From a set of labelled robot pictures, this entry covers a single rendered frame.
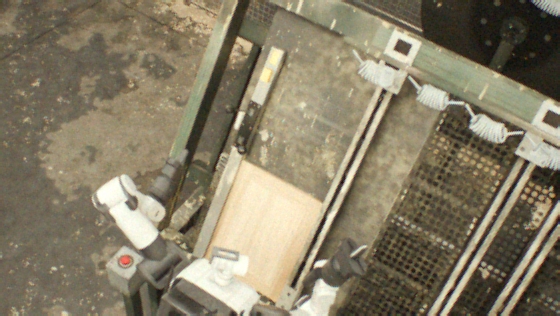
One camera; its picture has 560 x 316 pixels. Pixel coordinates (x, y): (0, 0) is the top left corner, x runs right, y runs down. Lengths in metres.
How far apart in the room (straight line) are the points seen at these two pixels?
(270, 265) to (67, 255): 1.61
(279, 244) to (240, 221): 0.19
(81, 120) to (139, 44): 0.96
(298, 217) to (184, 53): 2.82
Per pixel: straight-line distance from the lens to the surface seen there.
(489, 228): 2.07
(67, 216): 3.77
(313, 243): 2.23
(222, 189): 2.32
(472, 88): 1.92
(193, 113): 2.31
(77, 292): 3.48
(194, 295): 1.84
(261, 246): 2.34
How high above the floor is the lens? 3.03
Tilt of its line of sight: 49 degrees down
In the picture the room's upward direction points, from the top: 12 degrees clockwise
